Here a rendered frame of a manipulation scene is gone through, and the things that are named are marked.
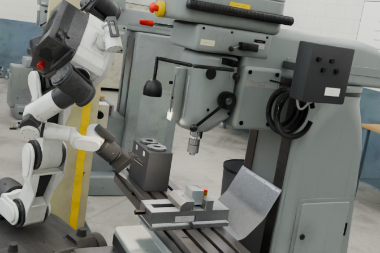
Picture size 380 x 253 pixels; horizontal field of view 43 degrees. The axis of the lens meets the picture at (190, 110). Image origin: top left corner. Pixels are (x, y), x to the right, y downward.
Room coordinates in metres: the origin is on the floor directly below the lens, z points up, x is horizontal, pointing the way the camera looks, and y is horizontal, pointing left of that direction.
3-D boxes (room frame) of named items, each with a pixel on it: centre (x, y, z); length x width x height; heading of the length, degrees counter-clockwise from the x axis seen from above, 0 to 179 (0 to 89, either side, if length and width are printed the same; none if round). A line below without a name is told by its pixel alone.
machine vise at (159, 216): (1.85, -0.04, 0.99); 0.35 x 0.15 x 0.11; 117
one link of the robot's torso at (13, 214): (2.31, 0.76, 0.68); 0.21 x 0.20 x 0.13; 45
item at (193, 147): (1.93, -0.04, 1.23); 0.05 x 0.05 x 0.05
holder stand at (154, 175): (2.23, 0.15, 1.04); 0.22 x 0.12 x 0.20; 27
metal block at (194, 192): (1.87, -0.07, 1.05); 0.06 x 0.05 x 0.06; 27
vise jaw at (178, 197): (1.84, -0.02, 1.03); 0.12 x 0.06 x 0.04; 27
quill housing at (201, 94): (1.93, -0.04, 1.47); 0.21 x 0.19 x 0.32; 27
